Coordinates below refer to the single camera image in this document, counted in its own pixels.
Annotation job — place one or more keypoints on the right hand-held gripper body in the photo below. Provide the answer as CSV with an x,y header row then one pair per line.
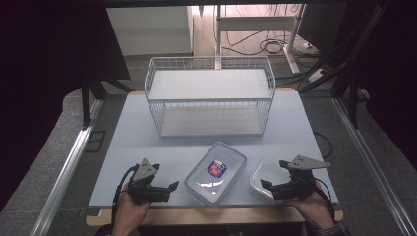
x,y
298,187

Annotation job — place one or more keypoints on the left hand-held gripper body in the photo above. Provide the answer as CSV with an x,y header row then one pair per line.
x,y
147,193

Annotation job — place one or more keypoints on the white square container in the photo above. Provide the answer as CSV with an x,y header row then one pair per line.
x,y
268,170

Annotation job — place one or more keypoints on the clear container with blue-rimmed lid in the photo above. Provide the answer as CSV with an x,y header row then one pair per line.
x,y
203,183

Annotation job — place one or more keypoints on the person's left hand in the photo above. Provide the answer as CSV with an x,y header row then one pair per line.
x,y
129,211

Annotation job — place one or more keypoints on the person's right hand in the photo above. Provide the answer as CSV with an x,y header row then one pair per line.
x,y
314,208

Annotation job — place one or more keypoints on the light blue table mat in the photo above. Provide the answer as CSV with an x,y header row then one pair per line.
x,y
137,147

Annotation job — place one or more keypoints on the black metal stand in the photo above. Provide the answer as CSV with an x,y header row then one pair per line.
x,y
353,101
87,101

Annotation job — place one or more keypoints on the white power strip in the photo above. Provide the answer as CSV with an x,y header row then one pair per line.
x,y
316,75

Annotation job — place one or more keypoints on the white cabinet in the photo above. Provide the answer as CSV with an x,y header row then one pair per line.
x,y
149,29

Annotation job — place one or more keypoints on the aluminium rail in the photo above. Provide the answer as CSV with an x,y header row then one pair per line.
x,y
370,157
65,170

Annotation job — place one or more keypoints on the white desk frame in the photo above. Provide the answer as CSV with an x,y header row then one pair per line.
x,y
255,23

